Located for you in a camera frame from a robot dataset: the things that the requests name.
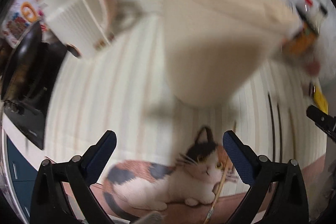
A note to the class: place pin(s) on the beige utensil holder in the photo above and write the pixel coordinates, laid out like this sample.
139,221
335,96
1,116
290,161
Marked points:
213,46

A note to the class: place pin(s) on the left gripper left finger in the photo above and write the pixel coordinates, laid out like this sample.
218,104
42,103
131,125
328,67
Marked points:
96,157

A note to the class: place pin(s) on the black induction cooktop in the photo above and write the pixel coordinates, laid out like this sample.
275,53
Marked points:
29,111

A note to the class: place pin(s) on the pink white electric kettle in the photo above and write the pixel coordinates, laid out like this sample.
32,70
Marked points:
85,25

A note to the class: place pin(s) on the yellow phone case device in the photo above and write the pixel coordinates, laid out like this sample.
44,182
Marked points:
320,100

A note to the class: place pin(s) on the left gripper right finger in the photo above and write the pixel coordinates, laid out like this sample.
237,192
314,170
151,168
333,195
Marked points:
242,156

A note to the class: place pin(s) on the black frying pan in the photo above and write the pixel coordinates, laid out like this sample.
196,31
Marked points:
20,60

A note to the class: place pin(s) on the colourful wall sticker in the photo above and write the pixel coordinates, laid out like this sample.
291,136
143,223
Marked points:
21,14

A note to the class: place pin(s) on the striped cat table mat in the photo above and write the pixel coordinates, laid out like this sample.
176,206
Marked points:
124,89

